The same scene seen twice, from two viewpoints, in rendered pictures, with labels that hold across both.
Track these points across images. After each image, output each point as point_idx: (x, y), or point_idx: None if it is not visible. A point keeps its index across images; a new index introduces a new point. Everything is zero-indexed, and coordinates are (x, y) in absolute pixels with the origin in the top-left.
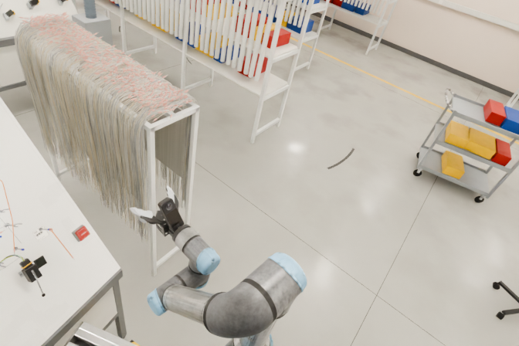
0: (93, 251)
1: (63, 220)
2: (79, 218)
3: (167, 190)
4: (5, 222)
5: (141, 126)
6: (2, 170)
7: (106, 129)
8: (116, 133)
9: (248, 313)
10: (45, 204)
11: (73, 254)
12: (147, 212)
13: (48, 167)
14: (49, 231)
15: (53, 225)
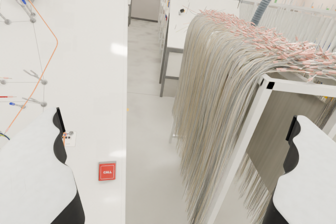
0: (107, 207)
1: (101, 141)
2: (118, 151)
3: (297, 129)
4: (44, 99)
5: (256, 74)
6: (82, 48)
7: (212, 85)
8: (219, 91)
9: None
10: (95, 109)
11: (82, 192)
12: (47, 172)
13: (125, 73)
14: (77, 142)
15: (87, 138)
